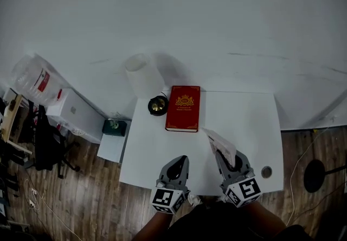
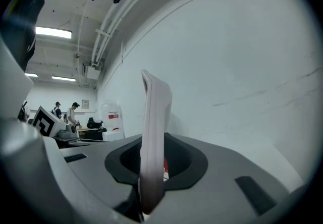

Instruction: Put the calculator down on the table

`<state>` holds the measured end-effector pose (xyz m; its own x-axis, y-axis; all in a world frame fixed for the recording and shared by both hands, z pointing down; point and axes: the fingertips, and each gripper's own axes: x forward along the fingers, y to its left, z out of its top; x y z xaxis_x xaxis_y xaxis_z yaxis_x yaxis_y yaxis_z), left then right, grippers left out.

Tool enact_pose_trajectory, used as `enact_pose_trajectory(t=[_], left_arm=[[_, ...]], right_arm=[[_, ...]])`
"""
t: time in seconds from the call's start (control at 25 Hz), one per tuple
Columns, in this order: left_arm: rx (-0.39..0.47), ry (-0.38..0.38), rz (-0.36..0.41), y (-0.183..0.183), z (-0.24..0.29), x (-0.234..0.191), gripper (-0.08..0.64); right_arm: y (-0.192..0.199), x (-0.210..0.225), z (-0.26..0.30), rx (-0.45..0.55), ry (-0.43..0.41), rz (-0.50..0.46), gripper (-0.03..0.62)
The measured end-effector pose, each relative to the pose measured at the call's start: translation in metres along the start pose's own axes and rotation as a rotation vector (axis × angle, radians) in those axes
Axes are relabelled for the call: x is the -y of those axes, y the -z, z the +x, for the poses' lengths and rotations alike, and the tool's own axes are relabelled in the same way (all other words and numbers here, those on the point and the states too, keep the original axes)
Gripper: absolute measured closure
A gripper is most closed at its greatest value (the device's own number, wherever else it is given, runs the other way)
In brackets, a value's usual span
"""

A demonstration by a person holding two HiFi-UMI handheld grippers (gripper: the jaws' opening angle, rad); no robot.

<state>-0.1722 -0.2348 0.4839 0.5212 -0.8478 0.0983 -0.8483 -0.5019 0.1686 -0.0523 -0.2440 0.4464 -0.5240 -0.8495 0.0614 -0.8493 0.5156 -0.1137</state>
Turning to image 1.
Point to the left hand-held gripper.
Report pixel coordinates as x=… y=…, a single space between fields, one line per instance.
x=166 y=197

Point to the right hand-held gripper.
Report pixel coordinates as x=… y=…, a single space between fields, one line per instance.
x=244 y=189

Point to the white calculator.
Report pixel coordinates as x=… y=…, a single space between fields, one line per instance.
x=221 y=143

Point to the person's left forearm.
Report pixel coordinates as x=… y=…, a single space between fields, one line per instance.
x=155 y=227

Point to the person's right forearm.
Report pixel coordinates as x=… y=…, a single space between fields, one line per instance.
x=267 y=219

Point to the person's left white shoe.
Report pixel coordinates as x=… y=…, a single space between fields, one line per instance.
x=193 y=199

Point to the person's white shoe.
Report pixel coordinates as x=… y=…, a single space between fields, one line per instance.
x=221 y=198
x=193 y=199

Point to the person's right white shoe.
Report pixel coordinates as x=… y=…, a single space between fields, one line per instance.
x=221 y=198

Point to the person's black clothing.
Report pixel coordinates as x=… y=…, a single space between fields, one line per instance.
x=217 y=223

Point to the red hardcover book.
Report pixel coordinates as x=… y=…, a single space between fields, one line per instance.
x=183 y=109

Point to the white drawer cabinet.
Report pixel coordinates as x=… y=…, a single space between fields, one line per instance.
x=111 y=149

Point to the dark green box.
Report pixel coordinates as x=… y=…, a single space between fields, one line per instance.
x=114 y=127

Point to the black round stand base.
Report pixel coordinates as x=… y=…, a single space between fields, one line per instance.
x=314 y=176

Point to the white shade table lamp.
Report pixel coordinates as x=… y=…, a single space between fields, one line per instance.
x=143 y=79

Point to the white water dispenser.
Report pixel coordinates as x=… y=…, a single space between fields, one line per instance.
x=78 y=115

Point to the black office chair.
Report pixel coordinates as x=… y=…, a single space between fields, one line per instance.
x=47 y=142

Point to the clear water bottle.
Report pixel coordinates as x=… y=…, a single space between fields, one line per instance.
x=35 y=79

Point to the wooden desk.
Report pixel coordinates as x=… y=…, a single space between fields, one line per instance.
x=11 y=120

